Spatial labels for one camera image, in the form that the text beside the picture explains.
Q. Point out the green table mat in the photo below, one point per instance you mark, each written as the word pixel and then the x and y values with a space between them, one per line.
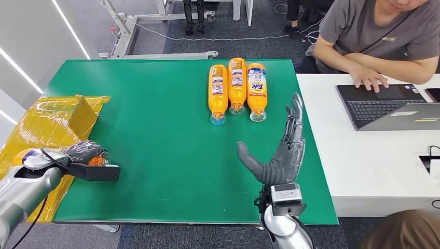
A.
pixel 154 137

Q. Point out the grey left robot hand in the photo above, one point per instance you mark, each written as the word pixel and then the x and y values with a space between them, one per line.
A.
pixel 84 151

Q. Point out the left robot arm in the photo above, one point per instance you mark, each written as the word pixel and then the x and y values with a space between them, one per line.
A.
pixel 20 196

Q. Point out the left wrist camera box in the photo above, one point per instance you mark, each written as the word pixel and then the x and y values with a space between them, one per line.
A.
pixel 99 173

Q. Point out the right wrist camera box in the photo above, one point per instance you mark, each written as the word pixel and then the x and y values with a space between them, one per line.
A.
pixel 285 194

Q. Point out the dark smartphone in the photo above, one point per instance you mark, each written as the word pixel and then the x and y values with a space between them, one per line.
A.
pixel 433 94

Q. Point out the person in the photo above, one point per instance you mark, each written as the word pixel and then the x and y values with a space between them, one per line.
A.
pixel 378 31
pixel 405 230
pixel 294 13

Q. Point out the white desk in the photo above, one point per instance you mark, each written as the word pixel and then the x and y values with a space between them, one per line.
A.
pixel 361 165

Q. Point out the white table legs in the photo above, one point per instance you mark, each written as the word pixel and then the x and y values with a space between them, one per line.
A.
pixel 249 12

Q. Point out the dark grey laptop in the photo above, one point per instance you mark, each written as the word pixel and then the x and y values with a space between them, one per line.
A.
pixel 378 106

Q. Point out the person's right hand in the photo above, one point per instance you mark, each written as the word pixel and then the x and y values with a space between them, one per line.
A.
pixel 367 77

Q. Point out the orange bottle blue cap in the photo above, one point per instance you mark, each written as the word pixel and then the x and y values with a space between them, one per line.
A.
pixel 218 92

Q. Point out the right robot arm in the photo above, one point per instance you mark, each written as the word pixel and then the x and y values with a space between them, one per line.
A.
pixel 282 228

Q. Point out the yellow plastic-wrapped box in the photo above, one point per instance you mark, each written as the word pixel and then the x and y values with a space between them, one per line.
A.
pixel 41 120

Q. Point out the white metal lifting frame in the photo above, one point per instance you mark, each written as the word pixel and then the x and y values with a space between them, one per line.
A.
pixel 123 34

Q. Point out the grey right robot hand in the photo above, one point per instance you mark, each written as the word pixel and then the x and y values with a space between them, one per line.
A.
pixel 278 168

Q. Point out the black humanoid robot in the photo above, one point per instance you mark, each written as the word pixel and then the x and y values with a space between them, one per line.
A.
pixel 189 17

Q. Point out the orange detergent bottle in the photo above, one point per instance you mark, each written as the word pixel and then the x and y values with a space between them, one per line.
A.
pixel 256 89
pixel 96 161
pixel 237 86

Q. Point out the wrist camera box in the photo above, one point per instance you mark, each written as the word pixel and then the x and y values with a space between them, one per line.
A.
pixel 285 194
pixel 99 173

